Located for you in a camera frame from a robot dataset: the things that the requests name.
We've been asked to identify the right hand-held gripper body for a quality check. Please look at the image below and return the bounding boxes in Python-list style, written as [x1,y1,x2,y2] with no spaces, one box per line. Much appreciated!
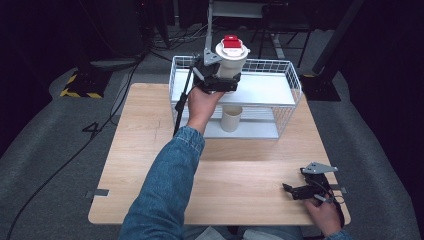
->
[299,161,339,202]

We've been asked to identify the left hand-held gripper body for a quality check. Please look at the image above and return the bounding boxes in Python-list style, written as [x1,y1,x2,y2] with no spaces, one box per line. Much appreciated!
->
[192,47,224,94]

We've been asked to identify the white cup with red lid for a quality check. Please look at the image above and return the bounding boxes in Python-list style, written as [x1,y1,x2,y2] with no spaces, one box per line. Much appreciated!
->
[214,34,251,80]

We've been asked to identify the white wire shelf rack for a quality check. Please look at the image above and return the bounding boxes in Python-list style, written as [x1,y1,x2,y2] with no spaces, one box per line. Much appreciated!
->
[168,55,304,141]

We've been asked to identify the beige cup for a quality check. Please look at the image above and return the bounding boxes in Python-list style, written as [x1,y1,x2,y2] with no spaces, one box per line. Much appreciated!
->
[219,105,244,133]

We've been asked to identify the person's right hand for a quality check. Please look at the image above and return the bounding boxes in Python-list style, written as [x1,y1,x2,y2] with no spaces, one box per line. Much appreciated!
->
[303,195,344,238]

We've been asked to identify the person's left hand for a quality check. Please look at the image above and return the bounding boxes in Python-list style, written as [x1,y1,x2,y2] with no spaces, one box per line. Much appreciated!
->
[186,87,226,135]

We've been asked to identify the grey metal stand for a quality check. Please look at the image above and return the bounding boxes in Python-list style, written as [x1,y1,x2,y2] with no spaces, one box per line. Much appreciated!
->
[203,0,268,54]

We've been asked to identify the person's legs in jeans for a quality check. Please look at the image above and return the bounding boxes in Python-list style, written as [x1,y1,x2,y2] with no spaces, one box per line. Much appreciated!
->
[182,225,305,240]

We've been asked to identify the black stand with square base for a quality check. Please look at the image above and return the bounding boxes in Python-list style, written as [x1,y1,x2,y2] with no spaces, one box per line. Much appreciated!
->
[299,0,366,103]

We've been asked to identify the black base with yellow stripes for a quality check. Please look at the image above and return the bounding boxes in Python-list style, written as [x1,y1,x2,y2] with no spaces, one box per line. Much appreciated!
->
[59,68,113,100]

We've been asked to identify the grey table bracket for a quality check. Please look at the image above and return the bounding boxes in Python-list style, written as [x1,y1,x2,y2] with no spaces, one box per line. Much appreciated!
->
[85,188,110,200]
[329,183,348,195]

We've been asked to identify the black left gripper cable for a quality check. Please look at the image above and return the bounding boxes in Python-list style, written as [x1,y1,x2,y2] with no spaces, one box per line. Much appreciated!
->
[172,65,196,137]

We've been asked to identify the black metal chair frame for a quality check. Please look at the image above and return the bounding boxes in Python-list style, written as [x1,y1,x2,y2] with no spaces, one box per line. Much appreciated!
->
[250,1,316,69]

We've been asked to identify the black floor cable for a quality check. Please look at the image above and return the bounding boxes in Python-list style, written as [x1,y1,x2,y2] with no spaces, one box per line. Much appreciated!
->
[4,58,143,240]

